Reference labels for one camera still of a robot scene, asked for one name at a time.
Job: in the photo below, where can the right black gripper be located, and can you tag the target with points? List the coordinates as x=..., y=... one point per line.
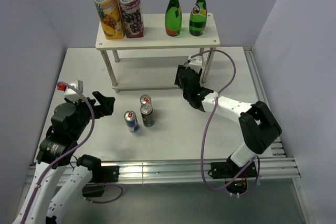
x=177, y=81

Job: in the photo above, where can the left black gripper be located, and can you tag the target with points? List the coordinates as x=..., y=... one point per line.
x=106, y=106

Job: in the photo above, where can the blue red bull can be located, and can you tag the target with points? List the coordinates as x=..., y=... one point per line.
x=131, y=121

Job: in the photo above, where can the black energy can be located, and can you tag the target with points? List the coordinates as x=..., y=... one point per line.
x=186, y=64
x=147, y=114

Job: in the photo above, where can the green bottle with label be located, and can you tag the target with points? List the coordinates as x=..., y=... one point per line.
x=198, y=18

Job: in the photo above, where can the plain green glass bottle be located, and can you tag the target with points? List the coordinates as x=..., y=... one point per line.
x=173, y=18

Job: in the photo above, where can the black energy can front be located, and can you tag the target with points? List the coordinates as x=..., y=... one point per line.
x=186, y=64

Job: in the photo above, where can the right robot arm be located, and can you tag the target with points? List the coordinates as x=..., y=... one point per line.
x=258, y=125

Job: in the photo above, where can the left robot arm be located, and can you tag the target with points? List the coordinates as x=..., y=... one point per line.
x=43, y=204

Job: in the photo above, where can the white two-tier shelf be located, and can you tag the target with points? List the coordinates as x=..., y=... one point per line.
x=150, y=62

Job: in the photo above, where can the red bull can rear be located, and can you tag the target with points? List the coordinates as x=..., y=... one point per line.
x=145, y=99

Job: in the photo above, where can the grape juice carton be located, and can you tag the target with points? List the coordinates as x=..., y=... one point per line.
x=132, y=18

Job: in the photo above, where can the pineapple juice carton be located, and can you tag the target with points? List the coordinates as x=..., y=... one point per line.
x=110, y=18

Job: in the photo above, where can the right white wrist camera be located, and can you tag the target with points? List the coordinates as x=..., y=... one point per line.
x=196, y=62

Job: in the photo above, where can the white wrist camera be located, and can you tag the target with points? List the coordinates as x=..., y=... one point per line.
x=196, y=62
x=69, y=93

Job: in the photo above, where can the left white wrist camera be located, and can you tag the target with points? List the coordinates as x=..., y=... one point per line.
x=69, y=93

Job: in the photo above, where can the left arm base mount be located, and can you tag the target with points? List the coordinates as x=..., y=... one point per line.
x=107, y=174

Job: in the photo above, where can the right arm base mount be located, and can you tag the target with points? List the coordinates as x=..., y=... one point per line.
x=248, y=177

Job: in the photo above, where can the aluminium right rail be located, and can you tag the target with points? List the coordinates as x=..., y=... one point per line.
x=277, y=146

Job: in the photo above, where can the aluminium rail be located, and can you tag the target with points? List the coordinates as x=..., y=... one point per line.
x=189, y=171
x=277, y=146

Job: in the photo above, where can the aluminium front rail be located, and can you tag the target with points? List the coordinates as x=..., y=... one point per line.
x=189, y=171

